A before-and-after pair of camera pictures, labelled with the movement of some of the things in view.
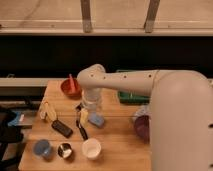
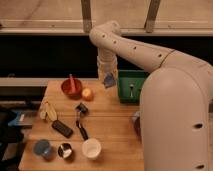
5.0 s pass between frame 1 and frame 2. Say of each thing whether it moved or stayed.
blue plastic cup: stayed
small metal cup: stayed
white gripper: moved
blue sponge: moved
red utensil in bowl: stayed
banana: stayed
